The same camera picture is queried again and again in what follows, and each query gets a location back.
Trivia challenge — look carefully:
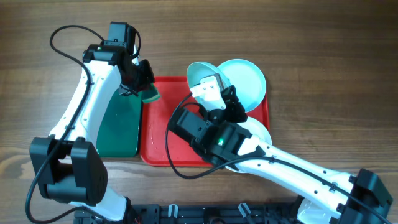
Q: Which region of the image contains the green scrub sponge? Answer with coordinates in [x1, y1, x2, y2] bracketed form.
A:
[141, 83, 161, 104]

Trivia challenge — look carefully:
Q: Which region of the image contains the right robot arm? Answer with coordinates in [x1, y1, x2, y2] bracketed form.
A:
[165, 86, 392, 223]

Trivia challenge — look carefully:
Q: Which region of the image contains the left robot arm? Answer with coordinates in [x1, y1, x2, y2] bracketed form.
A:
[29, 22, 160, 223]

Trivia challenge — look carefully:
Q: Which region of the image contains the black cable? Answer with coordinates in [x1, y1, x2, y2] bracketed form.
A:
[164, 91, 391, 224]
[24, 24, 108, 224]

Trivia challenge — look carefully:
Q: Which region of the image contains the right black cable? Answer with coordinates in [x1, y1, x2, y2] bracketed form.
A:
[164, 91, 391, 224]

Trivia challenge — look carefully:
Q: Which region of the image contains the red plastic tray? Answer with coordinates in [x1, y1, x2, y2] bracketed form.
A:
[140, 75, 270, 167]

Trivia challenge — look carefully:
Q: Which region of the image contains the left black cable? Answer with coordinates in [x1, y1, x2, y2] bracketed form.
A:
[24, 24, 108, 224]

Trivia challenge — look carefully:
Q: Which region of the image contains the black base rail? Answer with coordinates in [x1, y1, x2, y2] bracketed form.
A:
[73, 202, 305, 224]

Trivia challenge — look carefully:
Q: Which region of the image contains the dark green tray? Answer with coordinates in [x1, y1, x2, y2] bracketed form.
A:
[96, 91, 142, 157]

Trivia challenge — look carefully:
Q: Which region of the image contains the white plate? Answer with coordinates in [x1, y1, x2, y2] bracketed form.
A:
[238, 116, 272, 156]
[218, 59, 267, 112]
[187, 62, 235, 96]

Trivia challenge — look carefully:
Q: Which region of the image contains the white plate top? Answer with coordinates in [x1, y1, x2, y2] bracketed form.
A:
[218, 59, 267, 112]

